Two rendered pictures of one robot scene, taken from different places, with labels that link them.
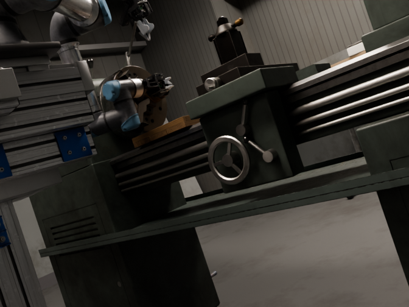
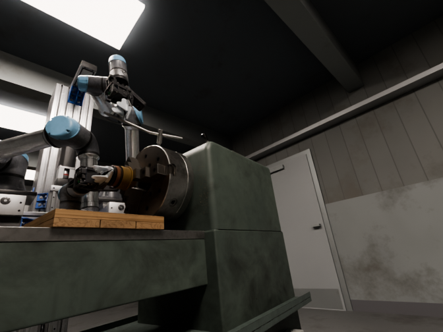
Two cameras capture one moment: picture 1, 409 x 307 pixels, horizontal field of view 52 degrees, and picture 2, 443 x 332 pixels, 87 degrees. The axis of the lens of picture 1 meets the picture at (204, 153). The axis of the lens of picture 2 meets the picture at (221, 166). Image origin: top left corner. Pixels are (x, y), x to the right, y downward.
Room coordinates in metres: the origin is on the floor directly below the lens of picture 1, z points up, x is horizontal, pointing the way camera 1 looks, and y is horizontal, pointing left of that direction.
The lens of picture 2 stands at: (2.17, -0.72, 0.77)
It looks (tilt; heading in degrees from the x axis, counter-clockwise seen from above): 21 degrees up; 87
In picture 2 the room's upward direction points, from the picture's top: 6 degrees counter-clockwise
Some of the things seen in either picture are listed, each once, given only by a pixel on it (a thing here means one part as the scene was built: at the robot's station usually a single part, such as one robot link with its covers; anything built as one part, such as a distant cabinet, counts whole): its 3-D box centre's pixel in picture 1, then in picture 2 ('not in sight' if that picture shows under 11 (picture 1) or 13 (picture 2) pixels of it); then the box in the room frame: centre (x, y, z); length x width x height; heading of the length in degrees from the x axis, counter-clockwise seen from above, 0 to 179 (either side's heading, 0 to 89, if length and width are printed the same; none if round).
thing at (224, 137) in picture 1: (246, 144); not in sight; (1.33, -0.14, 0.73); 0.27 x 0.12 x 0.27; 51
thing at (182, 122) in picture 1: (186, 126); (88, 230); (1.77, 0.03, 0.88); 0.36 x 0.30 x 0.04; 141
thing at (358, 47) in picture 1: (372, 43); not in sight; (3.60, -1.66, 1.20); 0.37 x 0.35 x 0.09; 43
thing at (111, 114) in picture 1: (123, 116); (72, 216); (1.59, 0.25, 0.98); 0.11 x 0.08 x 0.11; 81
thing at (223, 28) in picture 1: (225, 30); not in sight; (1.47, -0.21, 1.13); 0.08 x 0.08 x 0.03
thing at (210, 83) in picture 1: (211, 84); not in sight; (1.33, -0.09, 0.95); 0.07 x 0.04 x 0.04; 141
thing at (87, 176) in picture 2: (150, 85); (86, 180); (1.70, 0.12, 1.08); 0.12 x 0.09 x 0.08; 140
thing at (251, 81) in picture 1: (265, 89); not in sight; (1.47, -0.27, 0.89); 0.53 x 0.30 x 0.06; 141
